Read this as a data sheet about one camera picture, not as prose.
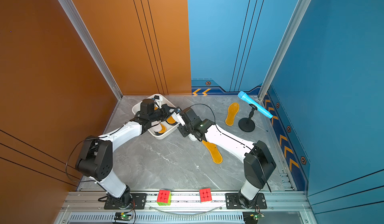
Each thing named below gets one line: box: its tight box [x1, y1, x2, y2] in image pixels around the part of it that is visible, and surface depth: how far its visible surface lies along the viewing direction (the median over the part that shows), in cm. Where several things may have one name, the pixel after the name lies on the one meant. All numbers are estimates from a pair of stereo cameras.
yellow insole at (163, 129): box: [158, 123, 167, 134], surface depth 98 cm
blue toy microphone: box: [237, 91, 274, 119], surface depth 88 cm
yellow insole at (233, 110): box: [225, 102, 240, 126], surface depth 111 cm
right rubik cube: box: [199, 188, 213, 203], surface depth 72 cm
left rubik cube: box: [157, 189, 172, 206], surface depth 72 cm
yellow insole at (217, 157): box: [202, 139, 223, 164], surface depth 91 cm
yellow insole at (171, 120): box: [166, 116, 176, 124], surface depth 86 cm
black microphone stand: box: [238, 104, 258, 132], surface depth 102 cm
